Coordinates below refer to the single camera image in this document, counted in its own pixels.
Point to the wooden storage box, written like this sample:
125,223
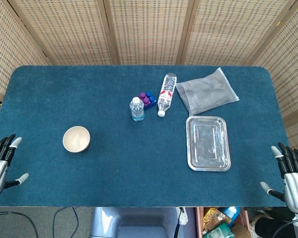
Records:
198,223

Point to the yellow snack bag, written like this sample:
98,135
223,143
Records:
212,216

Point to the rectangular metal tray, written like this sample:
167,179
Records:
208,143

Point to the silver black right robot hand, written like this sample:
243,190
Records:
296,188

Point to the clear bottle with red label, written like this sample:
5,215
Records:
167,93

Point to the blue toy building block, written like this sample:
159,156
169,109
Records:
151,102

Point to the woven bamboo screen panel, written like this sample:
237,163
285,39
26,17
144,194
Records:
7,49
64,29
149,29
228,29
288,62

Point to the white bowl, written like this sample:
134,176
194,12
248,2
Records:
75,140

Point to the green snack pack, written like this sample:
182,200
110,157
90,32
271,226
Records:
217,231

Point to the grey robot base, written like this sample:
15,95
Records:
139,223

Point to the purple toy building block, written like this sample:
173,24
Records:
144,99

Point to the white perforated metal bracket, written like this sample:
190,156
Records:
183,218

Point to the grey cloth in plastic bag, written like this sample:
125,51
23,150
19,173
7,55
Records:
206,94

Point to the blue plastic container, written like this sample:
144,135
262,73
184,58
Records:
232,214

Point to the blue felt table mat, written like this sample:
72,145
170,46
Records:
89,99

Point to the clear Aquafina water bottle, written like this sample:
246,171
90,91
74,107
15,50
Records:
137,110

